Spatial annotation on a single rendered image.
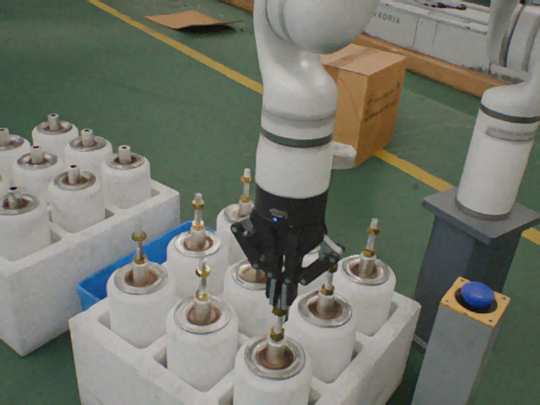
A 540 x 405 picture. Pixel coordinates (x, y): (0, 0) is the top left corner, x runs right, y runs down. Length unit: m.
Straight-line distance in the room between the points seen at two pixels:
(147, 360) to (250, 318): 0.15
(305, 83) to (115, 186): 0.70
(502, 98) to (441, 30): 1.97
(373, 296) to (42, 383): 0.57
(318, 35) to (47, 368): 0.79
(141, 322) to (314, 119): 0.43
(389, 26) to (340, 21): 2.62
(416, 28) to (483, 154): 2.07
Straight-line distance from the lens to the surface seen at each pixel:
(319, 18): 0.46
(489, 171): 0.95
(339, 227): 1.45
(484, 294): 0.75
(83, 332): 0.87
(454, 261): 1.01
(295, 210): 0.54
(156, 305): 0.80
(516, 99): 0.91
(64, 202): 1.07
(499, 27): 0.87
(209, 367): 0.76
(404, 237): 1.46
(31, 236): 1.03
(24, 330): 1.08
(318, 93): 0.50
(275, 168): 0.52
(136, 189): 1.14
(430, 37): 2.91
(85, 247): 1.07
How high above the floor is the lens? 0.75
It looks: 30 degrees down
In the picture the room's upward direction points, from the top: 5 degrees clockwise
